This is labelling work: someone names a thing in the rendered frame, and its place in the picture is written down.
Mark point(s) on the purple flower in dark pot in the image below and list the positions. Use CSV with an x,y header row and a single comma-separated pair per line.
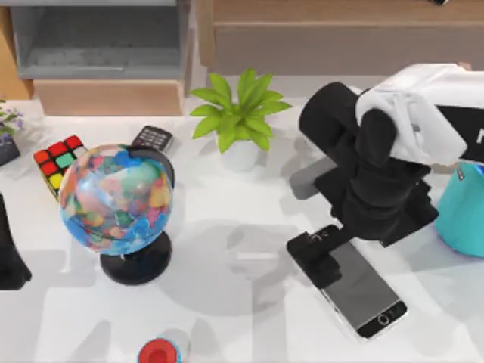
x,y
7,145

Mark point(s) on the colourful globe on black stand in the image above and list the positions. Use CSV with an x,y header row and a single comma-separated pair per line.
x,y
117,196

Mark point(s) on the black smartphone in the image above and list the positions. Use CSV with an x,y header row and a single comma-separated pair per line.
x,y
363,287

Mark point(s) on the brown cupboard drawer front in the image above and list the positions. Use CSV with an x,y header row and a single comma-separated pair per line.
x,y
340,47

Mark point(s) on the pale wooden drawer front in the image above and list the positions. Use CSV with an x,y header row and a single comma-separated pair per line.
x,y
107,97

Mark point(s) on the black calculator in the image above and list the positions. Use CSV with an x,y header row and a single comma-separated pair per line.
x,y
153,138

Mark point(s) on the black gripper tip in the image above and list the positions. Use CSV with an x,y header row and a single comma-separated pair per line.
x,y
9,253

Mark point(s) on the green plant in white pot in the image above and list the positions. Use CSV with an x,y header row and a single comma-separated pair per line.
x,y
238,113

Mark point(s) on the wooden cupboard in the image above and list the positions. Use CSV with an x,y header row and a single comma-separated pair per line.
x,y
340,11

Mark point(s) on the wooden cupboard side panel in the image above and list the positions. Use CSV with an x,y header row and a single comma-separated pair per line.
x,y
9,56

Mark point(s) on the teal cup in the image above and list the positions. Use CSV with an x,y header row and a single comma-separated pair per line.
x,y
465,215

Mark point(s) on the multicoloured puzzle cube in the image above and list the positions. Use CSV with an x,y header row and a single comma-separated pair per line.
x,y
56,159

